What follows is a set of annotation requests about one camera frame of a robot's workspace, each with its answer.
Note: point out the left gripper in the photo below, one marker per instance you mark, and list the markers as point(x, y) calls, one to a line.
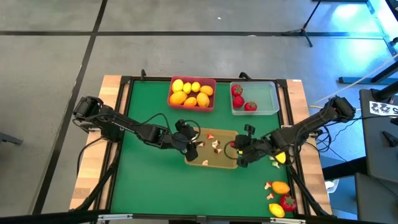
point(185, 140)

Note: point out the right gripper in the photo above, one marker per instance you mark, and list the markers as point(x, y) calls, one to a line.
point(255, 147)

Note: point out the orange translucent plastic bin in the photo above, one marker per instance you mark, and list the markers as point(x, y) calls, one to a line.
point(217, 161)

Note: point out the orange toy mango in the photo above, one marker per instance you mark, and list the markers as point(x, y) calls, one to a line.
point(190, 101)
point(280, 187)

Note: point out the red strawberry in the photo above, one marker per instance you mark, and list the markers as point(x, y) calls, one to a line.
point(288, 203)
point(238, 101)

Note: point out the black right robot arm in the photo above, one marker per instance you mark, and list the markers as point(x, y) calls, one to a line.
point(311, 124)

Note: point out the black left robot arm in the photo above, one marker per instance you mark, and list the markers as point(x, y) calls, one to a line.
point(124, 126)

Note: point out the green table mat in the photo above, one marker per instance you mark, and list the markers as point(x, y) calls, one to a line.
point(174, 186)

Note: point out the red plastic bin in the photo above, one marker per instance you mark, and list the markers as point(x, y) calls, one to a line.
point(211, 107)

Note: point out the clear plastic bin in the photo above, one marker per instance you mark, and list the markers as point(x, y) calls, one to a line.
point(264, 93)

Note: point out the table edge clamp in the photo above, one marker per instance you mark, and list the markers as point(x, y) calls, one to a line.
point(244, 75)
point(143, 74)

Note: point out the white object under table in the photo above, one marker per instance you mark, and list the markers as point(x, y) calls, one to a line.
point(331, 185)

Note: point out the black stand foot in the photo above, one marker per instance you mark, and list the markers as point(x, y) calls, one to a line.
point(354, 80)

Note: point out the black tripod stand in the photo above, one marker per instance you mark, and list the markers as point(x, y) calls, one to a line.
point(301, 31)

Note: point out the black cart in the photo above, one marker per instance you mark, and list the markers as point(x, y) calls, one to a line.
point(379, 149)

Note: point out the white marker sign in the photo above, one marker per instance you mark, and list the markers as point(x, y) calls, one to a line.
point(384, 109)

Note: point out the grey floor object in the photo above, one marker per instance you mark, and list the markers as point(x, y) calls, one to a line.
point(11, 139)

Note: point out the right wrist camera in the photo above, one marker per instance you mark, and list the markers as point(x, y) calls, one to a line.
point(249, 128)

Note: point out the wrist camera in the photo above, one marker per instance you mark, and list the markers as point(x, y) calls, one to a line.
point(249, 128)
point(180, 124)

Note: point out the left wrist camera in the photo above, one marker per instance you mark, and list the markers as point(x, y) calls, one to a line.
point(180, 124)

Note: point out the black frame strut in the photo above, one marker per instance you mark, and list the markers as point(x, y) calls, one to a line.
point(99, 186)
point(306, 193)

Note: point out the silver metal bracket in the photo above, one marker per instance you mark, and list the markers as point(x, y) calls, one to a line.
point(115, 216)
point(287, 220)

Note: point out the black frame beam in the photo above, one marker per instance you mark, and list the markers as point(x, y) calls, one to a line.
point(46, 217)

